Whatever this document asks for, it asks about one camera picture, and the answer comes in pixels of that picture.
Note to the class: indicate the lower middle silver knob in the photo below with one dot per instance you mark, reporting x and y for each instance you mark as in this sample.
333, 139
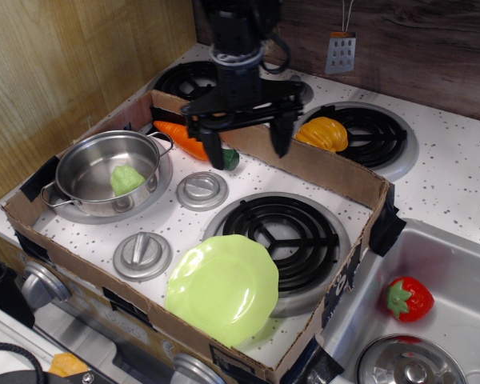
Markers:
142, 257

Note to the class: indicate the oven knob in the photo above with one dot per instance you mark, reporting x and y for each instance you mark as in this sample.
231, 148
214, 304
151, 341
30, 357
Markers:
41, 286
190, 370

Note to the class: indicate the light green plastic plate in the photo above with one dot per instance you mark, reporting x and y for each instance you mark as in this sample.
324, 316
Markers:
227, 287

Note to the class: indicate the orange toy carrot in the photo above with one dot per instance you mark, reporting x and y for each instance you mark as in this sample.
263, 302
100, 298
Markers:
192, 146

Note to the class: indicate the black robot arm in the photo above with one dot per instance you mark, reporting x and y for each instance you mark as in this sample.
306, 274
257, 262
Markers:
242, 28

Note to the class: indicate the black burner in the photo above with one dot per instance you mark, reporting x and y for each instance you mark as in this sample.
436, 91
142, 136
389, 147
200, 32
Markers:
305, 240
377, 138
188, 80

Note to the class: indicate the front left oven knob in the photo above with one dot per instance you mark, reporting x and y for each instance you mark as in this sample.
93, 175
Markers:
41, 286

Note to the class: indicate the upper middle silver knob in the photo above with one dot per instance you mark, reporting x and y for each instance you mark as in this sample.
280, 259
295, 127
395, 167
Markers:
202, 191

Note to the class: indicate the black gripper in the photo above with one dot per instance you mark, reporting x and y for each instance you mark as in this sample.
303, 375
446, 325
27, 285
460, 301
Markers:
240, 99

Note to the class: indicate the front right black burner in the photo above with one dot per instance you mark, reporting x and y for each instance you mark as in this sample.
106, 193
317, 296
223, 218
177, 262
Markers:
305, 240

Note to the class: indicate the steel sink basin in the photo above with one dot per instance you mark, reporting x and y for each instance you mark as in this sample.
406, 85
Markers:
447, 265

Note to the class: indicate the orange object bottom left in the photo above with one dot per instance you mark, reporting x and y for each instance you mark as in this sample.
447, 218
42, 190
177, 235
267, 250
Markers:
66, 364

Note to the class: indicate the back left black burner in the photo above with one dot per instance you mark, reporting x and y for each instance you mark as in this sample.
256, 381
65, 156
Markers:
188, 80

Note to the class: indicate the back silver knob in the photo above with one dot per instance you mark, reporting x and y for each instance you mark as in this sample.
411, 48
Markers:
307, 93

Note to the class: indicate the brown cardboard fence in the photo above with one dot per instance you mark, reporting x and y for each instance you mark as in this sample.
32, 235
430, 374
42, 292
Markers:
80, 254

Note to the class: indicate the yellow toy squash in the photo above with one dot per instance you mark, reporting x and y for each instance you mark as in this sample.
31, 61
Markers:
324, 133

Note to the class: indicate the red toy strawberry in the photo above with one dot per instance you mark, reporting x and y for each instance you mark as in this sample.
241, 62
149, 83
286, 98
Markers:
408, 300

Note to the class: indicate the small steel pan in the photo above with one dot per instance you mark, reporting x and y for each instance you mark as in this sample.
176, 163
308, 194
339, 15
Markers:
82, 177

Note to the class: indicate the front centre oven knob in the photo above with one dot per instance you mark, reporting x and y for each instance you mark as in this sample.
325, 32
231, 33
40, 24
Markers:
190, 370

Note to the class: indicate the steel pot lid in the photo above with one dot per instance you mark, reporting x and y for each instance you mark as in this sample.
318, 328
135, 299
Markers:
402, 358

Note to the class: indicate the light green toy broccoli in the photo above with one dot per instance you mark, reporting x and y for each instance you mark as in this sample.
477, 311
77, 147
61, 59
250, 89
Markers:
125, 179

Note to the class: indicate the silver knob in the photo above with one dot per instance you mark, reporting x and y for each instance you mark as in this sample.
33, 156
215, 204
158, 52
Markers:
202, 191
307, 93
142, 257

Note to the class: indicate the hanging metal spatula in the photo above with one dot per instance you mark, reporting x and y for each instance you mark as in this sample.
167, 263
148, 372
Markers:
342, 45

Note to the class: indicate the back right black burner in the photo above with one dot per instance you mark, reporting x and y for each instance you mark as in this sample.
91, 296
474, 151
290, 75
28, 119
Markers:
377, 138

